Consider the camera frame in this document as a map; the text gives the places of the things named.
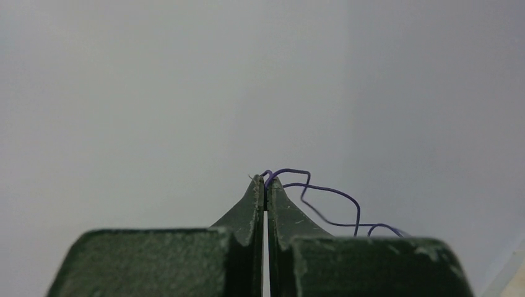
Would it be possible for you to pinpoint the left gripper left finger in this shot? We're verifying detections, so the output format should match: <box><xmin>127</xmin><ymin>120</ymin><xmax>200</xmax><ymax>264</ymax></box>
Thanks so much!
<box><xmin>47</xmin><ymin>176</ymin><xmax>264</xmax><ymax>296</ymax></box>

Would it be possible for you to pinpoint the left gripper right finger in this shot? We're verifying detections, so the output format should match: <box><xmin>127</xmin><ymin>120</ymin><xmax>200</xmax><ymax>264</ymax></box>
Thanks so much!
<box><xmin>267</xmin><ymin>179</ymin><xmax>474</xmax><ymax>296</ymax></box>

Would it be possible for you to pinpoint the purple wire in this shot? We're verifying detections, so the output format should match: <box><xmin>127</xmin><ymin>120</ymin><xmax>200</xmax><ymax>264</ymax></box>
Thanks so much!
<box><xmin>260</xmin><ymin>168</ymin><xmax>409</xmax><ymax>239</ymax></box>

